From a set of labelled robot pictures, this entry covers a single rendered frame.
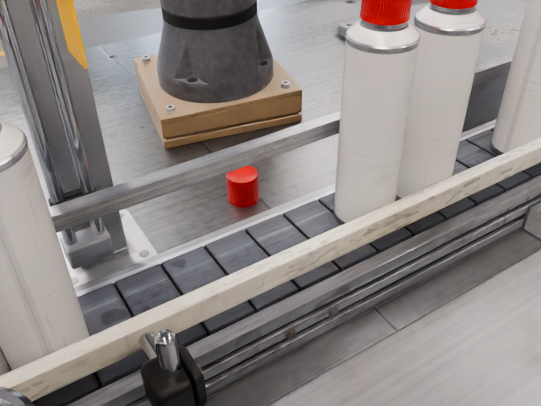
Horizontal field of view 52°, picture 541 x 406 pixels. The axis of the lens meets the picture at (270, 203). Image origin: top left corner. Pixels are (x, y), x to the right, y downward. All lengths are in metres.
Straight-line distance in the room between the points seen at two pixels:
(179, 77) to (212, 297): 0.38
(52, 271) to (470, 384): 0.26
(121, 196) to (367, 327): 0.22
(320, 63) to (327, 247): 0.53
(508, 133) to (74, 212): 0.41
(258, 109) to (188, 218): 0.19
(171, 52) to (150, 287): 0.35
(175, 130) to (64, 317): 0.37
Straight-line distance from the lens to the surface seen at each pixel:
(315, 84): 0.83
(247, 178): 0.56
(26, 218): 0.31
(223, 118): 0.69
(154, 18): 1.13
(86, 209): 0.39
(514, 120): 0.58
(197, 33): 0.67
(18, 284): 0.33
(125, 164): 0.67
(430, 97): 0.45
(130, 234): 0.56
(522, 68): 0.56
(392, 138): 0.43
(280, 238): 0.46
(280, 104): 0.71
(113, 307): 0.42
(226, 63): 0.68
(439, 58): 0.44
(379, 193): 0.45
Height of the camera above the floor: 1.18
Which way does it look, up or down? 37 degrees down
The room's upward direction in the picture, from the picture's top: 1 degrees counter-clockwise
